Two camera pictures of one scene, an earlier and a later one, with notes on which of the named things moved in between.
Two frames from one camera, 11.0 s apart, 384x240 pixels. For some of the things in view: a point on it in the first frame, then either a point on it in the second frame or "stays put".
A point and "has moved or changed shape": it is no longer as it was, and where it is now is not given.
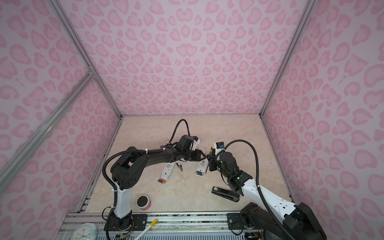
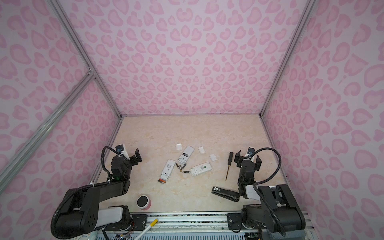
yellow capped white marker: (152, 223) stays put
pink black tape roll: (143, 202) stays put
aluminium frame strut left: (9, 172) stays put
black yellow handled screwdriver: (212, 151) has moved or changed shape
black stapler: (229, 195) stays put
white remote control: (201, 167) has moved or changed shape
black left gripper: (198, 155) → (134, 162)
